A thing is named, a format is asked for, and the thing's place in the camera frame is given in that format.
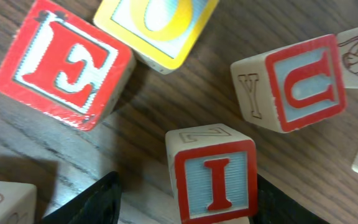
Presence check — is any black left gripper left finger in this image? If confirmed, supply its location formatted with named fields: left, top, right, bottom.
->
left=40, top=171, right=122, bottom=224

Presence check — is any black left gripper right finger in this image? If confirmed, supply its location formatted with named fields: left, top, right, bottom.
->
left=250, top=174, right=328, bottom=224

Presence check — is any red I block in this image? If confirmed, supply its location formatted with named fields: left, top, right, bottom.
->
left=165, top=123, right=258, bottom=223

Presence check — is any red U block lower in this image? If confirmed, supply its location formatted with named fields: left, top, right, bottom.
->
left=0, top=181, right=37, bottom=224

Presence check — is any red u block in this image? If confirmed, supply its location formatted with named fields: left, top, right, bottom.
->
left=0, top=181, right=37, bottom=224
left=230, top=34, right=347, bottom=133

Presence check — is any red U block upper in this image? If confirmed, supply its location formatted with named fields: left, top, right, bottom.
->
left=230, top=34, right=347, bottom=133

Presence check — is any red E block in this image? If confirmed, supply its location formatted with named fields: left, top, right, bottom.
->
left=0, top=1, right=136, bottom=131

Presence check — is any yellow O block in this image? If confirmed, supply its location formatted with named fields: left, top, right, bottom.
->
left=93, top=0, right=219, bottom=75

